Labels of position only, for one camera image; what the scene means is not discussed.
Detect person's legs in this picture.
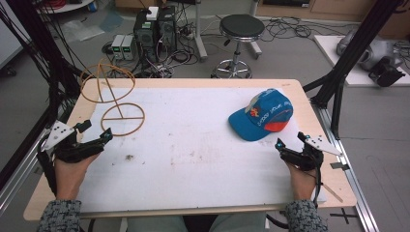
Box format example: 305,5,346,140
126,212,269,232

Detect grey desk leg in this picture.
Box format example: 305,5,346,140
192,0,210,63

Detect thin wooden stick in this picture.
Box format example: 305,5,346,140
322,183,344,204

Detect white table mat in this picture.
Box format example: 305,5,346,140
76,86,327,215

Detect wooden ring hat stand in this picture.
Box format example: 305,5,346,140
78,59,146,138

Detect grey tape piece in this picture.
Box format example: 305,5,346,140
330,161,351,171

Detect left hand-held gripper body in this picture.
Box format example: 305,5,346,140
42,120,105,163

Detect white board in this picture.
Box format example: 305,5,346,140
313,34,410,88

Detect white box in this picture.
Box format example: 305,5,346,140
146,6,160,22

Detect black computer tower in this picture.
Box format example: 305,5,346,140
132,9,160,63
157,5,178,63

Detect black tape cross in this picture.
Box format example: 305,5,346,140
329,207,360,225

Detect grey power supply unit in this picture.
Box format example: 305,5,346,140
110,34,126,61
121,34,137,61

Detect blue baseball cap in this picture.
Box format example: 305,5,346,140
227,88,295,142

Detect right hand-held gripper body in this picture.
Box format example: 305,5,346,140
279,134,343,172

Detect black floor cables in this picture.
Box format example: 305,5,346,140
260,15,349,44

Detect black frame post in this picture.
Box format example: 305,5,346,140
303,0,404,140
0,0,83,191

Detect person's right hand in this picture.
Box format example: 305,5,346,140
284,160,319,201

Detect aluminium rail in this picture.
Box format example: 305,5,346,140
309,100,381,232
0,129,54,217

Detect person's left hand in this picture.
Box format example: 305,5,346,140
53,153,102,201

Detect grey device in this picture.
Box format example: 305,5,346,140
336,29,404,73

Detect black round stool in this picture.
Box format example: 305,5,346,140
210,14,266,80

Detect black device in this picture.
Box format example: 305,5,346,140
367,57,407,88

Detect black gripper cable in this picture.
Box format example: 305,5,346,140
36,141,58,197
311,159,324,209

